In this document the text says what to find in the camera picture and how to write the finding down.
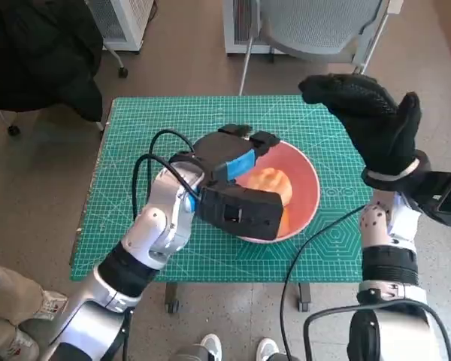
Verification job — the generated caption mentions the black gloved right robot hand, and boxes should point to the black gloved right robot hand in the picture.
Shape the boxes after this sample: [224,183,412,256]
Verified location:
[298,73,422,176]

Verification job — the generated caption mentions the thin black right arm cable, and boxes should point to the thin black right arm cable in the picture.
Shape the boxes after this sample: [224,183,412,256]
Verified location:
[280,205,365,361]

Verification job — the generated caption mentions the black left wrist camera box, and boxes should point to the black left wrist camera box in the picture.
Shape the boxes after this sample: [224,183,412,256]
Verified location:
[195,187,283,241]

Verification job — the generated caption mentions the white shoe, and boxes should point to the white shoe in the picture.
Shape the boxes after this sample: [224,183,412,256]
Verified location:
[256,337,280,361]
[199,333,222,361]

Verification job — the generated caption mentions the white appliance with mesh grille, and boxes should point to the white appliance with mesh grille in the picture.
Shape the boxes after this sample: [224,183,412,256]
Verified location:
[86,0,155,53]

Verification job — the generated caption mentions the round toy bread bun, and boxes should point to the round toy bread bun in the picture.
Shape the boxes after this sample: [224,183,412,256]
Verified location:
[235,168,293,208]

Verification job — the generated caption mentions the black table leg with caster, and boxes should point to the black table leg with caster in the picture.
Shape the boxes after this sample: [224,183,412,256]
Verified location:
[296,282,311,313]
[165,282,180,314]

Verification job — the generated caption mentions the white sneaker with red print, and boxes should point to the white sneaker with red print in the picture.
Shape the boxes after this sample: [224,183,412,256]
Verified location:
[33,290,69,320]
[0,326,41,361]

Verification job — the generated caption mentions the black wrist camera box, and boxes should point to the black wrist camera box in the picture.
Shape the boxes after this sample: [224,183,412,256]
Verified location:
[405,168,451,229]
[195,187,283,241]

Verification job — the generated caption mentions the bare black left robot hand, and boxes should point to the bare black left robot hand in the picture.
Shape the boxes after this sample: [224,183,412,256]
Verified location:
[192,123,281,185]

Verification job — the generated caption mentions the green cutting mat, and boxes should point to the green cutting mat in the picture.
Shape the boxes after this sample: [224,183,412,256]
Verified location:
[69,96,375,283]

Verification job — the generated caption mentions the grey mesh office chair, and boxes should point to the grey mesh office chair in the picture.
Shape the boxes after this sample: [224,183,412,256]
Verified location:
[237,0,403,97]

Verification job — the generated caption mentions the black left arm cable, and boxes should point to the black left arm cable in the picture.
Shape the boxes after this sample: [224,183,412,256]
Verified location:
[132,129,202,221]

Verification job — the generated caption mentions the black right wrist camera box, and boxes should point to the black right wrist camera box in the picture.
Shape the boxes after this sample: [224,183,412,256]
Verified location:
[405,168,451,229]

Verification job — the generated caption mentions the white appliance with dark grille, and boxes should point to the white appliance with dark grille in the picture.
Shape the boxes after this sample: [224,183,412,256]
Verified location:
[223,0,275,57]

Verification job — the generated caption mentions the long toy bread loaf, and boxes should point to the long toy bread loaf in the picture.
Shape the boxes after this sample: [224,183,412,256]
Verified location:
[276,205,292,238]

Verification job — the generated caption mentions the chair leg with caster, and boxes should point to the chair leg with caster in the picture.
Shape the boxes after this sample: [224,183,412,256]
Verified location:
[103,47,129,79]

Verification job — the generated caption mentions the pink bowl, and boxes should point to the pink bowl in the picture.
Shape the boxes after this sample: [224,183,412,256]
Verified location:
[192,139,321,244]

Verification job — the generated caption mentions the thick black looped cable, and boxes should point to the thick black looped cable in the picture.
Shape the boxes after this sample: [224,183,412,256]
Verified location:
[303,303,451,361]

